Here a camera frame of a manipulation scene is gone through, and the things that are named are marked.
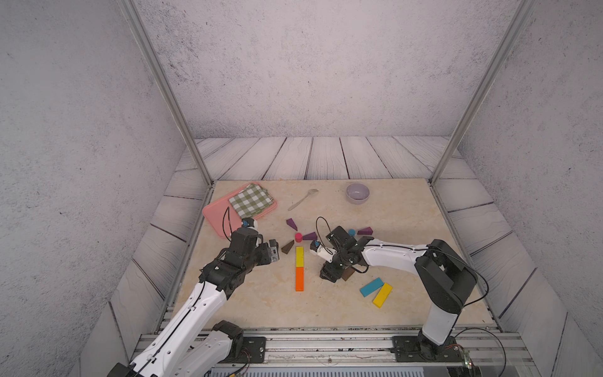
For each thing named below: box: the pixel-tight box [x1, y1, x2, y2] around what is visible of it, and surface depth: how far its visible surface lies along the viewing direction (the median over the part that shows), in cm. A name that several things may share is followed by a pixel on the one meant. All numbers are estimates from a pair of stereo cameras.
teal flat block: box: [359, 277, 384, 298], surface depth 89 cm
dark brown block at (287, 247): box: [281, 239, 295, 255], surface depth 98 cm
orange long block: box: [295, 267, 305, 292], surface depth 91 cm
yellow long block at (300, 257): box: [296, 246, 304, 268], surface depth 96 cm
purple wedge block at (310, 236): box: [302, 231, 318, 241], surface depth 101 cm
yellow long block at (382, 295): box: [372, 282, 394, 309], surface depth 86 cm
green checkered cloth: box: [228, 183, 275, 219], surface depth 114 cm
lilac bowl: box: [345, 183, 371, 205], surface depth 113 cm
